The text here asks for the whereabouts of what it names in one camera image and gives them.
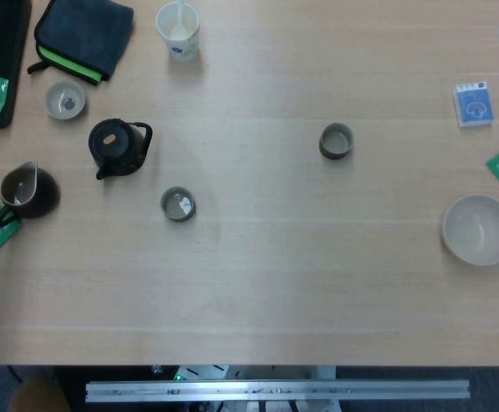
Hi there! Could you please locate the black teapot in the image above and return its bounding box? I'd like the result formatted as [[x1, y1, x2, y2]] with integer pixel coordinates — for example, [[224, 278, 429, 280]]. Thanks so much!
[[88, 118, 154, 181]]

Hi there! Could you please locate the small dark teacup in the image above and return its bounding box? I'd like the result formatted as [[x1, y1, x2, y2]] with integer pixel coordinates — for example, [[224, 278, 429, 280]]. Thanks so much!
[[159, 185, 198, 223]]

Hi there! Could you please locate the empty dark teacup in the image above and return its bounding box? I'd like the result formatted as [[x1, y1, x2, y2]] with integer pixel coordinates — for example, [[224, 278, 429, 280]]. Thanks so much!
[[318, 122, 355, 161]]

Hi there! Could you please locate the white paper cup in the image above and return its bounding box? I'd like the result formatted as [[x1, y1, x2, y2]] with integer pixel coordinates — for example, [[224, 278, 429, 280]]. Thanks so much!
[[155, 1, 201, 63]]

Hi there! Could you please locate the white plastic spoon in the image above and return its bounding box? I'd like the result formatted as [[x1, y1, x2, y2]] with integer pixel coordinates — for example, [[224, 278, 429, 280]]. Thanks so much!
[[169, 0, 190, 39]]

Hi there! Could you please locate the brown pouring pitcher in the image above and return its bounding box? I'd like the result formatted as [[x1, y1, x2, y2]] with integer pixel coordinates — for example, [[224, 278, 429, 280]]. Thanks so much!
[[0, 161, 61, 228]]

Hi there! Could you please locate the small beige tea bowl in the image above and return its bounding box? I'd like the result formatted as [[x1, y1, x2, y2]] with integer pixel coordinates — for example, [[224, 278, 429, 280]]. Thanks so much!
[[44, 81, 87, 121]]

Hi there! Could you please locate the large beige bowl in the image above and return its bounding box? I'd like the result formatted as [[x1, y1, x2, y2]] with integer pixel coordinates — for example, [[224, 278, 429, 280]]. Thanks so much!
[[441, 194, 499, 267]]

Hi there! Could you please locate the dark grey folded towel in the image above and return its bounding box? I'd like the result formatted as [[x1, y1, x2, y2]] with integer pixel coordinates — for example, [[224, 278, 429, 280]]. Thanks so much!
[[27, 0, 135, 87]]

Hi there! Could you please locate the blue white card box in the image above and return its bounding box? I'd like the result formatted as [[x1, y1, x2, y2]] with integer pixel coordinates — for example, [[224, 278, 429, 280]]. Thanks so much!
[[452, 80, 495, 129]]

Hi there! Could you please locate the brown orange stool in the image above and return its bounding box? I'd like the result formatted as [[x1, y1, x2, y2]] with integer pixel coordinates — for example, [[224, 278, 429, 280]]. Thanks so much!
[[10, 375, 72, 412]]

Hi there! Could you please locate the black tray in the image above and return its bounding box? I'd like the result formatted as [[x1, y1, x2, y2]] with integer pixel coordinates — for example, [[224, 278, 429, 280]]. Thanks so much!
[[0, 0, 33, 130]]

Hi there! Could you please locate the aluminium profile rail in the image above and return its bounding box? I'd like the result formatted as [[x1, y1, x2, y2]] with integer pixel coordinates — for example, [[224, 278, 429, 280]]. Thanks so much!
[[84, 379, 471, 403]]

